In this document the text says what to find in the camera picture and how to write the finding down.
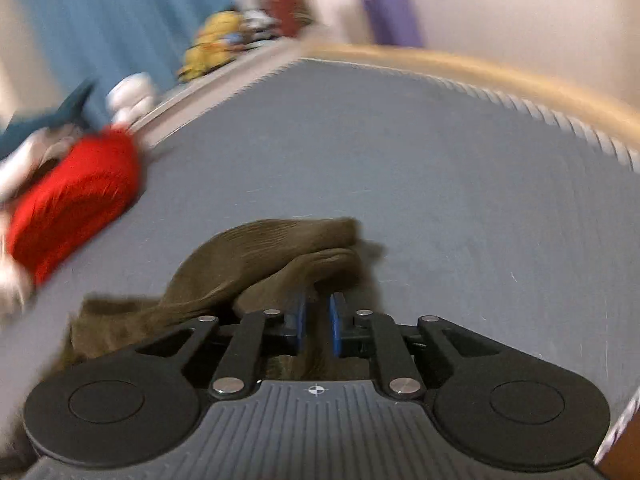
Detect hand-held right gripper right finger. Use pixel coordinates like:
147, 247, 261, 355
327, 292, 502, 402

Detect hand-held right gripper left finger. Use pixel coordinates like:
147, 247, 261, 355
135, 292, 308, 402

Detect olive corduroy pants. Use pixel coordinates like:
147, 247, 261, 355
60, 216, 386, 382

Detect grey quilted mattress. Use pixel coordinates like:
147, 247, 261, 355
0, 56, 640, 461

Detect white bedside ledge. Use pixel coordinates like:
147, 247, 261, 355
134, 39, 302, 147

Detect red folded blanket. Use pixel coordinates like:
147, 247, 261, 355
7, 127, 144, 287

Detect yellow plush toy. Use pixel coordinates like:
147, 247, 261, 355
177, 10, 247, 82

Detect small white toy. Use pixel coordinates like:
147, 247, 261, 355
234, 0, 277, 42

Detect purple object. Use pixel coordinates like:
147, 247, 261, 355
360, 0, 427, 49

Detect dark blue cloth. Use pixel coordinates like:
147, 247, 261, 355
0, 79, 99, 162

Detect dark red object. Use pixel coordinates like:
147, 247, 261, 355
262, 0, 312, 40

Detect blue curtain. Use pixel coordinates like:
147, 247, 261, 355
20, 0, 273, 111

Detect wooden bed frame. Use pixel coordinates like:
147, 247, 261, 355
300, 42, 640, 161

